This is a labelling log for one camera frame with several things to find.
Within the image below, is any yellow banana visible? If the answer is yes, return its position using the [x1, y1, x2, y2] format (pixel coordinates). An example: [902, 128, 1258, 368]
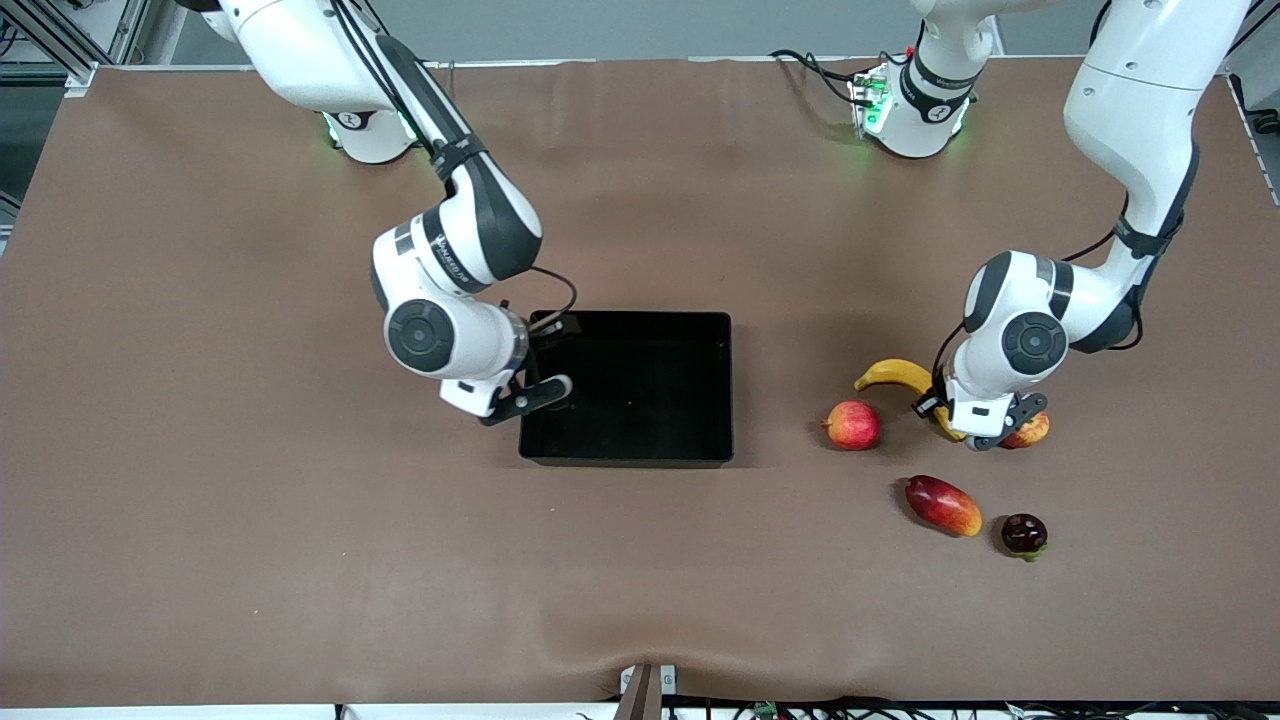
[854, 358, 967, 443]

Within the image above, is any red yellow apple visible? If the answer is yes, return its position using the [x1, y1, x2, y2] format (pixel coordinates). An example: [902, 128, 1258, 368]
[821, 400, 881, 452]
[1000, 410, 1052, 450]

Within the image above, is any black plastic box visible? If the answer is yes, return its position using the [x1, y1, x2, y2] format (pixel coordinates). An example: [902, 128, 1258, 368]
[519, 310, 734, 468]

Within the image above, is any red mango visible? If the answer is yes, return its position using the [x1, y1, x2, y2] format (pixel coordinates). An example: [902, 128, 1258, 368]
[905, 474, 984, 538]

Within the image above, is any dark purple mangosteen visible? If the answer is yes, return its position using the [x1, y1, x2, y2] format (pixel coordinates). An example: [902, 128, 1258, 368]
[1001, 513, 1049, 562]

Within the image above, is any brown table mat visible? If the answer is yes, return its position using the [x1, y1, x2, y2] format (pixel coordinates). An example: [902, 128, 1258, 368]
[0, 55, 1280, 709]

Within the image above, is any metal table clamp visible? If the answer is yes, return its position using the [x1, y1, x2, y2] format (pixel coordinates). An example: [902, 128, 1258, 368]
[617, 663, 678, 720]

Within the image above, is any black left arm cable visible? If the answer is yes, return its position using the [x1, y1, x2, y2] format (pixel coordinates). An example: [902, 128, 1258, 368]
[932, 0, 1201, 401]

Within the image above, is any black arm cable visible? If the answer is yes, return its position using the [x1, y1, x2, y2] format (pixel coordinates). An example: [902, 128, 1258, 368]
[330, 0, 580, 333]
[932, 0, 1201, 401]

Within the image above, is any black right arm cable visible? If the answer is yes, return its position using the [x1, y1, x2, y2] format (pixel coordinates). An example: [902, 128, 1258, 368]
[330, 0, 580, 333]

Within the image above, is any black base cable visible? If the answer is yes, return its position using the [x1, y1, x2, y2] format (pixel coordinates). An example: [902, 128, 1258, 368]
[768, 48, 891, 106]

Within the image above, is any aluminium frame profile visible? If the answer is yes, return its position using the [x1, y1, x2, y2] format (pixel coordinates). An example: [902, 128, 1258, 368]
[0, 0, 151, 97]
[1225, 0, 1280, 111]

